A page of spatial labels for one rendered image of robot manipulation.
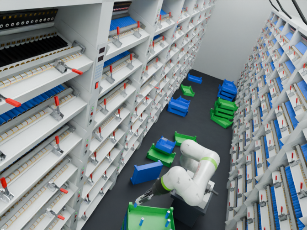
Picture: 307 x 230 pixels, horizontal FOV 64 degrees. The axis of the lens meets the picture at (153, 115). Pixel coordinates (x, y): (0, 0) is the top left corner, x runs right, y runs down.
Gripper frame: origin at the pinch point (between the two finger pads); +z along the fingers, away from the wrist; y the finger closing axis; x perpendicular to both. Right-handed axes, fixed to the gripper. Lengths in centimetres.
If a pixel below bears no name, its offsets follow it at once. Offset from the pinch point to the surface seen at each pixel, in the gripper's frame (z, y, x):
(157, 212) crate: 9.8, 11.4, -17.3
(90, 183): 26.7, -0.2, 28.6
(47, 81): -65, -50, 62
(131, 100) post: -13, 46, 53
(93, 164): 9.9, -0.5, 36.4
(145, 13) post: -67, 45, 83
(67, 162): -10, -27, 45
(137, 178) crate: 62, 67, 0
